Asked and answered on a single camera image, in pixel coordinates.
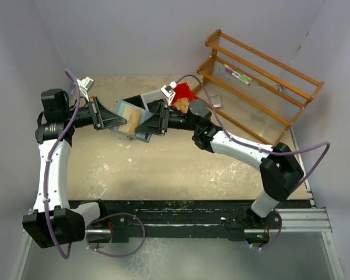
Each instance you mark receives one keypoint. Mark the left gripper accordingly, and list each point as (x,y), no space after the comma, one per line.
(100,113)

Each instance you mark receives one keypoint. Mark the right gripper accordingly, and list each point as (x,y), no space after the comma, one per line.
(157,126)

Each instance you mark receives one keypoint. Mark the black card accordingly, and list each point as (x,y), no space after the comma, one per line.
(144,137)

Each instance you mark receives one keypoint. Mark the orange card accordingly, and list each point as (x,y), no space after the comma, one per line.
(133,119)

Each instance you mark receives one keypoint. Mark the green card holder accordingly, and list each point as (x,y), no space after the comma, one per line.
(144,116)

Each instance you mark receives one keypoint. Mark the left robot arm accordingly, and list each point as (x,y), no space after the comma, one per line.
(52,220)

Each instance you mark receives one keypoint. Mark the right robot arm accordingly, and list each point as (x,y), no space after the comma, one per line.
(280,171)

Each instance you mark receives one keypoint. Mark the orange cards in red bin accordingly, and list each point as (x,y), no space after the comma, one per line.
(182,104)

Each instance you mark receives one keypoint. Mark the black bin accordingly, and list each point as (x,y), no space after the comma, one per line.
(132,100)

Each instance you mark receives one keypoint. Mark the white bin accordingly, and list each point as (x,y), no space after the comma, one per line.
(152,96)

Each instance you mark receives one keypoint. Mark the red bin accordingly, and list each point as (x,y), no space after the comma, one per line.
(182,90)

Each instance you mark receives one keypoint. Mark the pink marker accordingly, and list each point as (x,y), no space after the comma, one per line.
(242,80)

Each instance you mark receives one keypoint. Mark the green marker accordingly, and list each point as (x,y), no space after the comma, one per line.
(235,73)

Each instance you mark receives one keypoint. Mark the wooden rack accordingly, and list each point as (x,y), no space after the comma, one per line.
(270,106)

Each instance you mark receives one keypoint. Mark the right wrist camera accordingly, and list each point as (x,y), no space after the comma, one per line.
(168,92)

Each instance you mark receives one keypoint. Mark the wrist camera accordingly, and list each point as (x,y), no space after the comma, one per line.
(168,92)
(85,84)

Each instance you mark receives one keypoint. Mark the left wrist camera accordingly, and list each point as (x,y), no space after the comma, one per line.
(85,84)

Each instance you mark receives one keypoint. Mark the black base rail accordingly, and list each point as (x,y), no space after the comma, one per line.
(205,219)

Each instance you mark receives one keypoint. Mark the aluminium frame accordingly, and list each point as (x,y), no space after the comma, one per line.
(303,250)

